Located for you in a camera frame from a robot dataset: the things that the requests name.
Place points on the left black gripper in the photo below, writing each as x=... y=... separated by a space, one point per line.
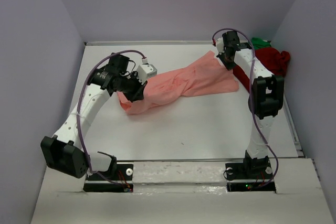
x=137 y=92

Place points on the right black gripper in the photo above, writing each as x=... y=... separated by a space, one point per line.
x=226 y=60

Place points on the pink t shirt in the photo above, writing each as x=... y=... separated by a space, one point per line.
x=205 y=76

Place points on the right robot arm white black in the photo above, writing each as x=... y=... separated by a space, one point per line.
x=266 y=98

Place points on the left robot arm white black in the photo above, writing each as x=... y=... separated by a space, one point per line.
x=65 y=150

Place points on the green t shirt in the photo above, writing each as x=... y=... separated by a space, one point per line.
x=259 y=43

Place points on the red t shirt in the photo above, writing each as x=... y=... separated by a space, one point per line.
x=275 y=61

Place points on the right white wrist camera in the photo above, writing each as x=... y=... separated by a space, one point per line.
x=219 y=44

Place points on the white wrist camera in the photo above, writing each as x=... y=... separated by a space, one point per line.
x=219 y=44
x=146 y=71

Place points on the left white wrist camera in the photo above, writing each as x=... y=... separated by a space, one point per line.
x=146 y=71

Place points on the aluminium rail back edge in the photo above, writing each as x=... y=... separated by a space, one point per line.
x=148 y=42

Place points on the aluminium rail front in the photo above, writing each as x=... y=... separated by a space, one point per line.
x=182 y=160

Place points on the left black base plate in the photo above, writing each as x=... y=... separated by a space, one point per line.
x=120 y=182

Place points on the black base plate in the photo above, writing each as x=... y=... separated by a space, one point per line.
x=240 y=181
x=120 y=182

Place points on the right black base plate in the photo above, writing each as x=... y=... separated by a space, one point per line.
x=240 y=181

